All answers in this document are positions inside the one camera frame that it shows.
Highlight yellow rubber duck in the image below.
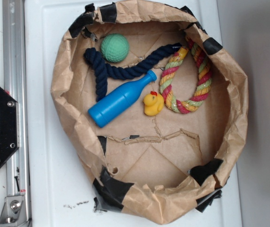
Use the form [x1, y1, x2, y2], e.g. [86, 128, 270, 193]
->
[143, 91, 164, 116]

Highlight blue plastic bottle toy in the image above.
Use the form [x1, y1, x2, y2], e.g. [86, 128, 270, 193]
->
[88, 70, 157, 128]

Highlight brown paper bag bin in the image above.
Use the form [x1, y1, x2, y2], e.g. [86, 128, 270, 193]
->
[51, 0, 248, 224]

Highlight green rubber ball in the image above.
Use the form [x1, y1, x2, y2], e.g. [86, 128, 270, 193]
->
[101, 34, 130, 63]

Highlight white tray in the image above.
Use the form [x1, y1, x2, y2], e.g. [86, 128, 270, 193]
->
[24, 0, 242, 227]

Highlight dark blue rope toy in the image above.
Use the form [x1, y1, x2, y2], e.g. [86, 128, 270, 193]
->
[84, 43, 182, 102]

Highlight multicolour rope ring toy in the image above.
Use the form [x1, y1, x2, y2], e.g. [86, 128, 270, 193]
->
[159, 37, 212, 114]

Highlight aluminium extrusion rail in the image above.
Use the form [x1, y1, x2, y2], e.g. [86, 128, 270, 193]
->
[2, 0, 32, 227]

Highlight metal corner bracket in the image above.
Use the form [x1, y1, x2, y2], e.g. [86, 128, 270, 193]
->
[0, 195, 27, 227]

